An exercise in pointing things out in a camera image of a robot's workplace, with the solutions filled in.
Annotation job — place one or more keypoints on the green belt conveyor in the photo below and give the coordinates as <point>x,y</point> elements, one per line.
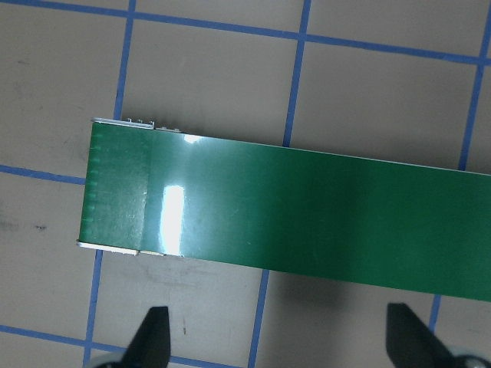
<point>291,214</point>

